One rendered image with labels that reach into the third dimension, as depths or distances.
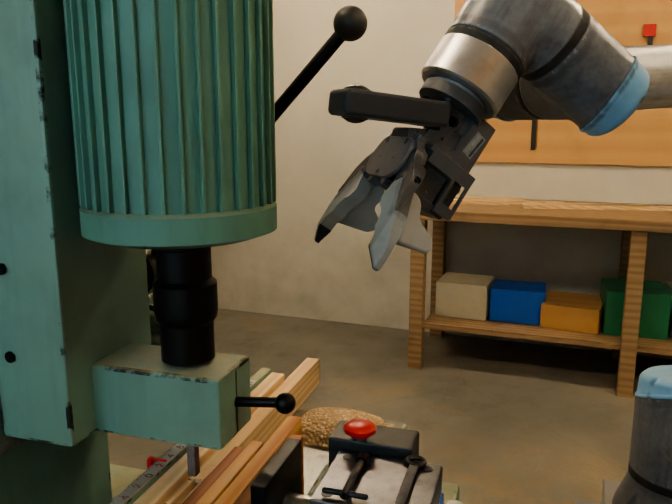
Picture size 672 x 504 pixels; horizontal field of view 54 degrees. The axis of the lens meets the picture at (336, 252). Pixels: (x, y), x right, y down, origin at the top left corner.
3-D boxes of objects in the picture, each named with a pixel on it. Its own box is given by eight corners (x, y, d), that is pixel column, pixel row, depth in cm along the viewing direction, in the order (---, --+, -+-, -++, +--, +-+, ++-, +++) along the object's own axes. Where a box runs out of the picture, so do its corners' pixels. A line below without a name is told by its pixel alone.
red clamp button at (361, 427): (371, 443, 59) (372, 432, 59) (339, 438, 60) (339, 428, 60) (379, 428, 62) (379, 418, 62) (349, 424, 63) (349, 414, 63)
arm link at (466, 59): (475, 27, 62) (423, 38, 71) (447, 70, 62) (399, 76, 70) (534, 86, 66) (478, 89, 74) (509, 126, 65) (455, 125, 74)
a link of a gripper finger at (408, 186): (419, 211, 59) (431, 143, 64) (407, 202, 59) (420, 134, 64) (383, 231, 62) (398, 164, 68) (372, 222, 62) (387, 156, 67)
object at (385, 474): (427, 568, 51) (429, 504, 50) (294, 542, 54) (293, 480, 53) (449, 480, 63) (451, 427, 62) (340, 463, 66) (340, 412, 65)
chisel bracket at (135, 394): (222, 467, 61) (218, 381, 59) (93, 445, 65) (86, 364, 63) (254, 431, 68) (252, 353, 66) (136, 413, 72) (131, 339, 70)
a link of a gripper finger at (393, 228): (435, 284, 59) (446, 207, 65) (387, 251, 57) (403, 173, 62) (410, 294, 61) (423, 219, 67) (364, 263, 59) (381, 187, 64)
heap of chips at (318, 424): (379, 455, 80) (380, 434, 79) (283, 440, 83) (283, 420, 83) (394, 424, 88) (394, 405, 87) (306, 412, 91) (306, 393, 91)
